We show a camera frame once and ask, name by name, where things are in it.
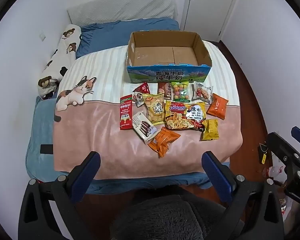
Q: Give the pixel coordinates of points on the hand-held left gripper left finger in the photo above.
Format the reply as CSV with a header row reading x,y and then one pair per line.
x,y
88,171

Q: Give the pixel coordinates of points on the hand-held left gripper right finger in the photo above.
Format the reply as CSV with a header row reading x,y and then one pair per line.
x,y
216,173

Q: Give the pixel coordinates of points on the small yellow foil snack packet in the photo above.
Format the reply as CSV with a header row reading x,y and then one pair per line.
x,y
210,129

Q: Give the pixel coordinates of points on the orange foil snack packet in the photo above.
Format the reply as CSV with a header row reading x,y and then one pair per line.
x,y
163,140
218,106

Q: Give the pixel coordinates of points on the yellow instant noodle packet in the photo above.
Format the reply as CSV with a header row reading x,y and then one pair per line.
x,y
183,116

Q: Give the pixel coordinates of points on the long red snack packet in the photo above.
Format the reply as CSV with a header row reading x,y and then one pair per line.
x,y
125,112

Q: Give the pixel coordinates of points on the white chocolate stick packet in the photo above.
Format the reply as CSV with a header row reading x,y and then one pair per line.
x,y
143,127

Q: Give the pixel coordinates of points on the white bread snack packet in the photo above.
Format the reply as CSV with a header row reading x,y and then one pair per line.
x,y
202,93

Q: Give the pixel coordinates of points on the small white picture snack packet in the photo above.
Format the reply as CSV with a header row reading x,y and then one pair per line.
x,y
138,98

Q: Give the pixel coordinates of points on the yellow puffed ball snack packet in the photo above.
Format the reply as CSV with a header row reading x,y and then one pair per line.
x,y
155,108

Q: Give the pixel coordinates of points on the green candy ball packet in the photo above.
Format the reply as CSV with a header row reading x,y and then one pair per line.
x,y
180,91

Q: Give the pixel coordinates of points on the brown sausage snack packet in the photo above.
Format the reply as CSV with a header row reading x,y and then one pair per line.
x,y
164,90

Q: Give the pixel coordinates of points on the red triangular snack packet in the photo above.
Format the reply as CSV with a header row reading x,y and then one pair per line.
x,y
142,88

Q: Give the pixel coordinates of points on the cardboard box blue print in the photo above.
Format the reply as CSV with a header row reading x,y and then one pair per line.
x,y
165,55

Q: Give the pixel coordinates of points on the person's right forearm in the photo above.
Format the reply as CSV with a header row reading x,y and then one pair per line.
x,y
298,217

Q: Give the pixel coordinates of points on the clear plastic bottle red cap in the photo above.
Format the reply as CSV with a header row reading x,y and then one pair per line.
x,y
275,171

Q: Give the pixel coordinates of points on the cat print pink striped blanket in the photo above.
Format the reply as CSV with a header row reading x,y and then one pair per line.
x,y
90,130

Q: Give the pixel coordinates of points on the blue bed sheet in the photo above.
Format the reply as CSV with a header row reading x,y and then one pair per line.
x,y
130,185

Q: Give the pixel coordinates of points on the light blue fleece blanket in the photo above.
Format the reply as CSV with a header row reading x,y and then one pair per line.
x,y
38,130

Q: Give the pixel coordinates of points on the bear print white pillow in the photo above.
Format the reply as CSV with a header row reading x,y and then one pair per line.
x,y
62,55

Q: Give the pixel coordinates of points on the blue pillow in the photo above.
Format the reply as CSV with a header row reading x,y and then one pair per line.
x,y
110,33

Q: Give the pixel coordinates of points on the white door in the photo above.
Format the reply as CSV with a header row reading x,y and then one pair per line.
x,y
210,10

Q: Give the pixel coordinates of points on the white wall socket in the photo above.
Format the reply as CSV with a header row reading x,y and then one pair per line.
x,y
42,36

